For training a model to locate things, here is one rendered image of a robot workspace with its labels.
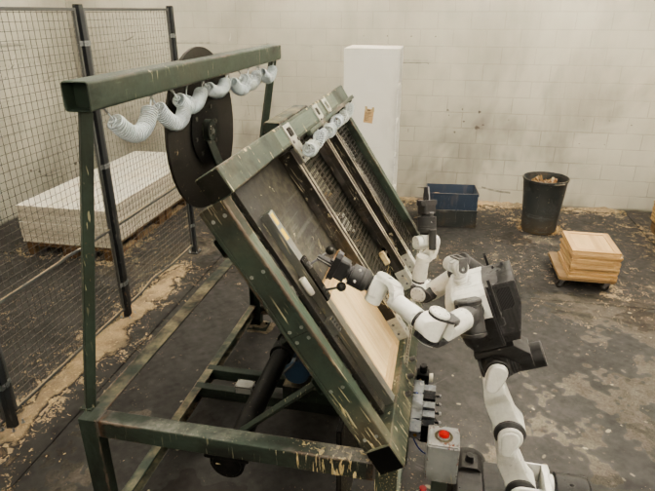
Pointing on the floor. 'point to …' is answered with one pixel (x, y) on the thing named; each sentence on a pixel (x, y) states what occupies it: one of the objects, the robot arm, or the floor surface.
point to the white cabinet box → (376, 98)
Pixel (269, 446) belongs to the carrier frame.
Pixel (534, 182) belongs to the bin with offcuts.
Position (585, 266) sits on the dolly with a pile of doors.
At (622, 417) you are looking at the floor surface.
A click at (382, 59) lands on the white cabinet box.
